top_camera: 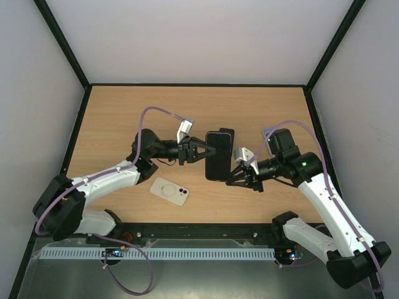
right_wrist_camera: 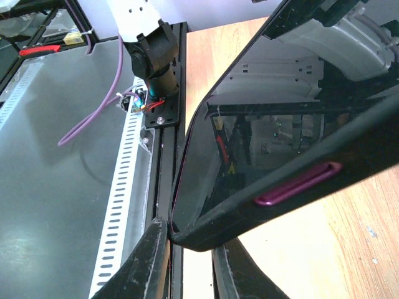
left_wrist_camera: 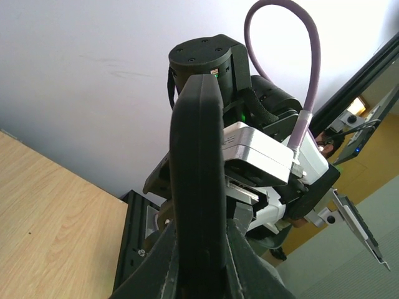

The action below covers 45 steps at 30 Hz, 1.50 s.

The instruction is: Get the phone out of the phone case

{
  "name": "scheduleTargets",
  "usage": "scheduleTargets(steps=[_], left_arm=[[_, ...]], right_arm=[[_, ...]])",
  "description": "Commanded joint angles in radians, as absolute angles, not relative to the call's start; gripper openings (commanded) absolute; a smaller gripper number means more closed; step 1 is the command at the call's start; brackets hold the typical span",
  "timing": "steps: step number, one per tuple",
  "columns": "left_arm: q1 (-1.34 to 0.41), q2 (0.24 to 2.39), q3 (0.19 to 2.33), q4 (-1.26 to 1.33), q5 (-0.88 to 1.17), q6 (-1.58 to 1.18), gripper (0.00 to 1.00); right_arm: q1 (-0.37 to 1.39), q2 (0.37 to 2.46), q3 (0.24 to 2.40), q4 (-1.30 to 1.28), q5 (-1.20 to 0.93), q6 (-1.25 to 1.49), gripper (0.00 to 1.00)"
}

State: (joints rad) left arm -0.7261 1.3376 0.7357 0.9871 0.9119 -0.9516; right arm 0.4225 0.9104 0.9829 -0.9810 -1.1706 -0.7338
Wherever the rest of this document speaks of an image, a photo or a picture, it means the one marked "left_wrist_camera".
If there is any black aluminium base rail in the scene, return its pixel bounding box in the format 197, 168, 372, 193
113, 190, 160, 292

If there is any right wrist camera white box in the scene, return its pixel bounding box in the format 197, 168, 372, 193
222, 121, 329, 187

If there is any black frame post right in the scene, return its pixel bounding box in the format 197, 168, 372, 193
309, 34, 398, 137

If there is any background monitor on arm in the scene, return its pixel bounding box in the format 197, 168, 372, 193
307, 87, 398, 268

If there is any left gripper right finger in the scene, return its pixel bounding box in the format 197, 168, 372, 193
224, 219, 295, 299

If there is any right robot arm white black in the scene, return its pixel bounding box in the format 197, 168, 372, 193
143, 34, 339, 248

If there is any black phone case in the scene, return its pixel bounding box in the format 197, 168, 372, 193
169, 75, 226, 298

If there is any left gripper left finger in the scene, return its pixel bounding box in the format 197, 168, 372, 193
110, 221, 183, 299

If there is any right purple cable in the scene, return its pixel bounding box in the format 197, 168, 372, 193
243, 0, 322, 163

